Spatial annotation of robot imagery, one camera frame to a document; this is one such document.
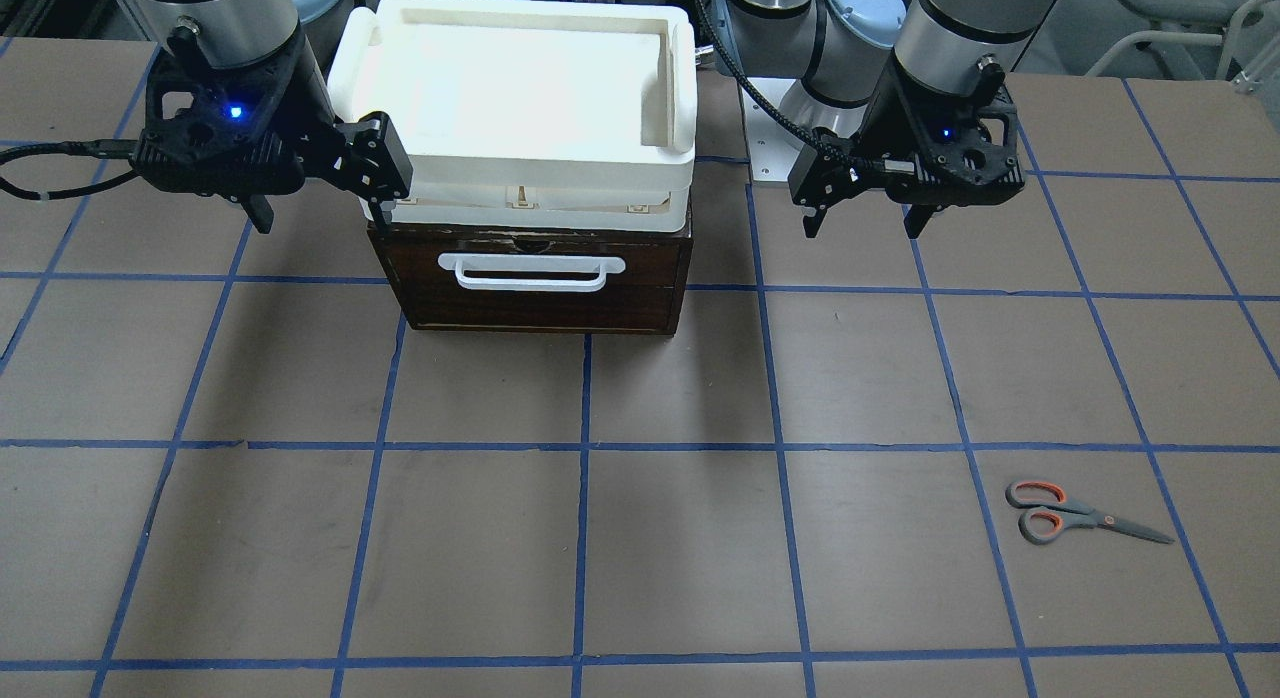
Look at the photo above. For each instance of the white plastic tray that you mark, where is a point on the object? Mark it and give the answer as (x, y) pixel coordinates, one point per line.
(531, 114)

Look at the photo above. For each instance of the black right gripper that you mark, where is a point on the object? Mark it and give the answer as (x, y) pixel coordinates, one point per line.
(306, 106)

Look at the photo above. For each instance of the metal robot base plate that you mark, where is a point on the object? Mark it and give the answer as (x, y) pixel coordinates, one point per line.
(772, 151)

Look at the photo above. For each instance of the grey orange scissors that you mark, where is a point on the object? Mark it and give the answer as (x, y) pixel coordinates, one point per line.
(1047, 511)

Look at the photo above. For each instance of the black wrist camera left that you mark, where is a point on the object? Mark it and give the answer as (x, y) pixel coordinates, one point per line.
(825, 173)

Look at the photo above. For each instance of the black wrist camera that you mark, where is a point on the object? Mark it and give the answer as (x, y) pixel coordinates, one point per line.
(825, 173)
(373, 163)

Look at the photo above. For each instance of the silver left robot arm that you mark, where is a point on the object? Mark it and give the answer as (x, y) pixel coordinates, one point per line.
(816, 63)

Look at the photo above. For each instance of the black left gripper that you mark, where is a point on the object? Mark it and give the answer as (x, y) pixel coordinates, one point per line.
(893, 115)

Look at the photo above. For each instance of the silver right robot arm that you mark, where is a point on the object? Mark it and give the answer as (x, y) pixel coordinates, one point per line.
(242, 31)

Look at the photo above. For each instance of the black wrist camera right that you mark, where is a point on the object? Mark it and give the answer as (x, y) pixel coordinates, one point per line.
(373, 163)

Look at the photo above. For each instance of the dark wooden drawer cabinet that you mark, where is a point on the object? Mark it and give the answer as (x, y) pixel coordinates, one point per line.
(530, 278)

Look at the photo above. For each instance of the grey chair frame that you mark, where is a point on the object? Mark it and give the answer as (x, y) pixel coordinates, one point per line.
(1201, 23)

